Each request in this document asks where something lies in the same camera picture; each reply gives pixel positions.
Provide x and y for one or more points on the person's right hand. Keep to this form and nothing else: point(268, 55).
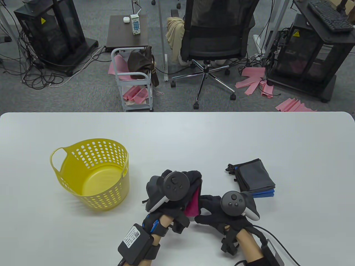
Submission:
point(233, 223)

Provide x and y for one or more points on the person's left hand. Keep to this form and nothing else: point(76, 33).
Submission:
point(194, 177)

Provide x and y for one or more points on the grey VR controller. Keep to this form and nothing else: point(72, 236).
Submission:
point(176, 185)
point(233, 202)

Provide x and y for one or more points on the pink hand towel black trim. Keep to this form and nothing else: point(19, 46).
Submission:
point(192, 206)

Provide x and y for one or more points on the grey-backed blue hand towel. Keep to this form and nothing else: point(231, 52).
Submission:
point(265, 195)
point(265, 192)
point(255, 174)

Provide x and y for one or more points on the person's right forearm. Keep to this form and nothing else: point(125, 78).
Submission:
point(248, 243)

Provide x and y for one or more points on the person's left forearm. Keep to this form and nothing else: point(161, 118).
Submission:
point(166, 221)

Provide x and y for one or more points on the black wrist sensor box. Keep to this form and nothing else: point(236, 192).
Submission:
point(273, 253)
point(134, 242)

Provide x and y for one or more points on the black wrist smart band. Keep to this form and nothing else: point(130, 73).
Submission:
point(159, 230)

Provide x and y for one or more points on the white metal trolley cart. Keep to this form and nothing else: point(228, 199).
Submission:
point(138, 108)

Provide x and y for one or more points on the yellow perforated plastic basket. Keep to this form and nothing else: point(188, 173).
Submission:
point(97, 180)

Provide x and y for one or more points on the pink paper sheet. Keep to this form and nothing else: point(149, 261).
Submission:
point(119, 65)
point(253, 72)
point(136, 93)
point(294, 105)
point(267, 90)
point(248, 86)

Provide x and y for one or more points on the brown leather bag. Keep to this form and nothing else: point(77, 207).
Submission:
point(140, 62)

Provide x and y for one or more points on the black mesh office chair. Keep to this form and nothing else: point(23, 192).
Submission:
point(210, 41)

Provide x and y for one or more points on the white drink carton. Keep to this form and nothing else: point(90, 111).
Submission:
point(135, 26)

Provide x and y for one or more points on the dark brown low table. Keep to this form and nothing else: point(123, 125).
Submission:
point(119, 33)

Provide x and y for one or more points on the white earbuds case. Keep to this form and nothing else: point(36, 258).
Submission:
point(126, 19)

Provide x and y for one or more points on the white desk leg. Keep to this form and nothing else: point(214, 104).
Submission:
point(280, 16)

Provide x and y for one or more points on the black mesh equipment cabinet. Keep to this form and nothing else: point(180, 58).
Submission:
point(332, 41)
point(47, 33)

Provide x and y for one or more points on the black computer keyboard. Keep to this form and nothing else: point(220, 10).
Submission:
point(330, 16)

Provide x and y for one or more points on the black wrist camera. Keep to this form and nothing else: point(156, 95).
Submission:
point(230, 245)
point(180, 223)

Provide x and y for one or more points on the grey metal post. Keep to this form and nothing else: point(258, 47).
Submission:
point(166, 69)

